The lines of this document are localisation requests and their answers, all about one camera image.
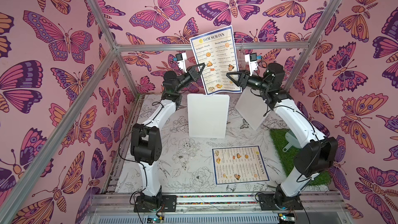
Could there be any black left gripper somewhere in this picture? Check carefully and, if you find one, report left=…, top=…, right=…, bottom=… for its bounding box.
left=175, top=66, right=205, bottom=96

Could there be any dim sum menu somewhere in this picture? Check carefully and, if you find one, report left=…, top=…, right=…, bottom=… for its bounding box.
left=212, top=146, right=269, bottom=185
left=190, top=26, right=242, bottom=95

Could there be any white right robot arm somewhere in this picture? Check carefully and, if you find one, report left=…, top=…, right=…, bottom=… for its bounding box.
left=227, top=63, right=338, bottom=209

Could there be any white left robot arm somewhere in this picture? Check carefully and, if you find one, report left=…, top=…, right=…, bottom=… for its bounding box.
left=130, top=63, right=205, bottom=210

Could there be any white upright cutting board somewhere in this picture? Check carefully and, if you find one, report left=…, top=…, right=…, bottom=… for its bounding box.
left=187, top=93, right=230, bottom=139

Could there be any green artificial grass mat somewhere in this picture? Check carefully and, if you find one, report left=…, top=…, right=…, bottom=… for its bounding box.
left=269, top=129, right=331, bottom=187

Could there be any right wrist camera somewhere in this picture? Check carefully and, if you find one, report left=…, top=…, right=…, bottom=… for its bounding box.
left=245, top=53, right=258, bottom=76

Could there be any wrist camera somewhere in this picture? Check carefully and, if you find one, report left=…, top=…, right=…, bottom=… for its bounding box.
left=174, top=52, right=187, bottom=73
left=245, top=53, right=258, bottom=76

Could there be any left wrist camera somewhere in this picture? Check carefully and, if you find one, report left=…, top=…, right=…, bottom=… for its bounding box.
left=174, top=52, right=187, bottom=73

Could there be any white wire rack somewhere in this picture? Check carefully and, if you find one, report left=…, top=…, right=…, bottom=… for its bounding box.
left=234, top=38, right=246, bottom=71

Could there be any aluminium cage frame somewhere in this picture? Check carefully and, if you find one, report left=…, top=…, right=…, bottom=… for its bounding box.
left=1, top=0, right=342, bottom=224

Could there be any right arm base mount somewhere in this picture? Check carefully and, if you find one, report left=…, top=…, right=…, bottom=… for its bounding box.
left=255, top=191, right=304, bottom=211

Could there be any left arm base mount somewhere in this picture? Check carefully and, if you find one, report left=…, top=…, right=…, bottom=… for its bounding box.
left=134, top=192, right=177, bottom=213

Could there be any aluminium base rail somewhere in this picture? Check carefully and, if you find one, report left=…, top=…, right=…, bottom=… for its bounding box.
left=83, top=191, right=354, bottom=224

